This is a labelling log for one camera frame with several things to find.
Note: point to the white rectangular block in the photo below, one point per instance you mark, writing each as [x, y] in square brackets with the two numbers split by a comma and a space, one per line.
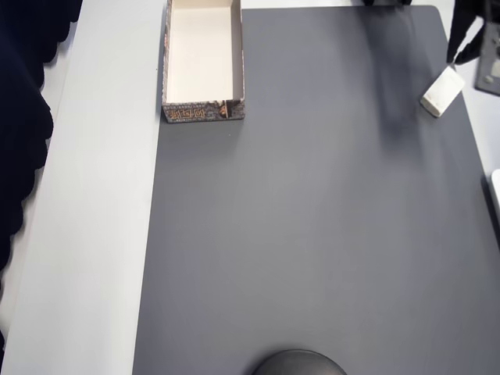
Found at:
[441, 93]

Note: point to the patterned open cardboard box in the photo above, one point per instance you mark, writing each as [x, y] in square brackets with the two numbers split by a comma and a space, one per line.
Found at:
[203, 51]

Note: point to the white flat device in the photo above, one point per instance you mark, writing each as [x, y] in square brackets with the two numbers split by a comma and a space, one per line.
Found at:
[496, 191]

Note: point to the grey table mat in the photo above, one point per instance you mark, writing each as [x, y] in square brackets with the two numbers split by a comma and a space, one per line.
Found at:
[312, 215]

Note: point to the dark blue curtain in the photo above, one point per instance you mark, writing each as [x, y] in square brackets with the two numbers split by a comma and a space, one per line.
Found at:
[19, 117]

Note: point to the black round-base camera stand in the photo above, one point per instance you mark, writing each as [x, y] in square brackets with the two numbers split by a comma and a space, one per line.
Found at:
[298, 363]

